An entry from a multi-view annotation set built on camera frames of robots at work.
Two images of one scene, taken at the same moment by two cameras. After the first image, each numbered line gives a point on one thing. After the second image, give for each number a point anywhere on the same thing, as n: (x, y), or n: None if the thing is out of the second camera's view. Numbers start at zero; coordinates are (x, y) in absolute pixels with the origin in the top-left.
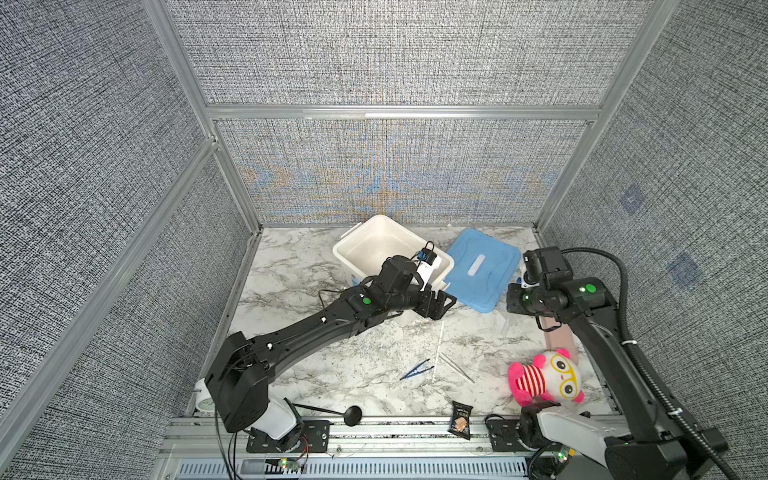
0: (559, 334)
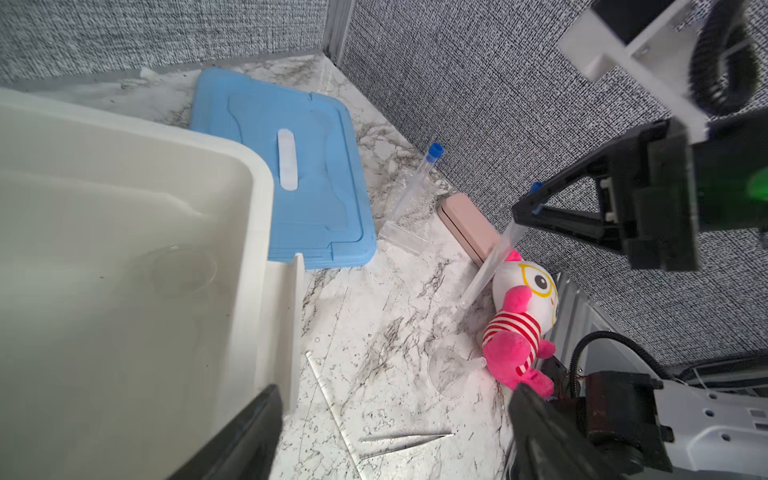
0: (476, 233)
